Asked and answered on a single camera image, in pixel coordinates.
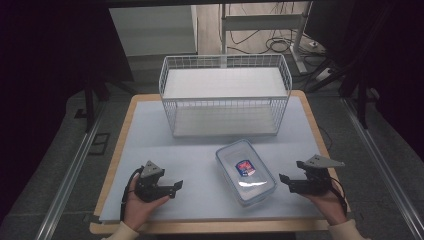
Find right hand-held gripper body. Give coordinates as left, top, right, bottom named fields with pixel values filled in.
left=295, top=154, right=346, bottom=196

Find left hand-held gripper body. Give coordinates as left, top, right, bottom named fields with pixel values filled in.
left=134, top=160, right=170, bottom=204

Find clear plastic lidded container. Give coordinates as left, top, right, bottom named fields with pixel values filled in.
left=215, top=138, right=278, bottom=207

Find white wire basket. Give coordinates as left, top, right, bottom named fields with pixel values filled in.
left=158, top=54, right=293, bottom=138

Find person's left hand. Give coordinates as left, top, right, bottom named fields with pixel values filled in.
left=123, top=173, right=171, bottom=232

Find person's right hand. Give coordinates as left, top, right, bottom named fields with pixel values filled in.
left=301, top=181, right=348, bottom=226

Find white table mat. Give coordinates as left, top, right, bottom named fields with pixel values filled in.
left=99, top=96, right=330, bottom=224

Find black metal stand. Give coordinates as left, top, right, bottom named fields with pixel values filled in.
left=305, top=54, right=372, bottom=130
left=82, top=74, right=134, bottom=133

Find white power strip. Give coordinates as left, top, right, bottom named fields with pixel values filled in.
left=314, top=67, right=335, bottom=83

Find dark curtain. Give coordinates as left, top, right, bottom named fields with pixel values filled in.
left=346, top=0, right=424, bottom=161
left=0, top=0, right=135, bottom=214

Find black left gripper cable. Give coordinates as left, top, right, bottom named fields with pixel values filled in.
left=120, top=166, right=144, bottom=222

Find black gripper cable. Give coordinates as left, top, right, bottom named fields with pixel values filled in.
left=120, top=166, right=144, bottom=222
left=328, top=175, right=348, bottom=215

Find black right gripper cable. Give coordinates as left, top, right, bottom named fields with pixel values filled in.
left=328, top=175, right=348, bottom=215

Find metal floor rail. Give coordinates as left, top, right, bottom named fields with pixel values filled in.
left=342, top=97, right=424, bottom=240
left=34, top=99, right=108, bottom=240

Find black floor cables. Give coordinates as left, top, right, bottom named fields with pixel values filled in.
left=229, top=29, right=303, bottom=56

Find white metal desk frame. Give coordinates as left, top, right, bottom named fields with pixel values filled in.
left=219, top=0, right=315, bottom=75

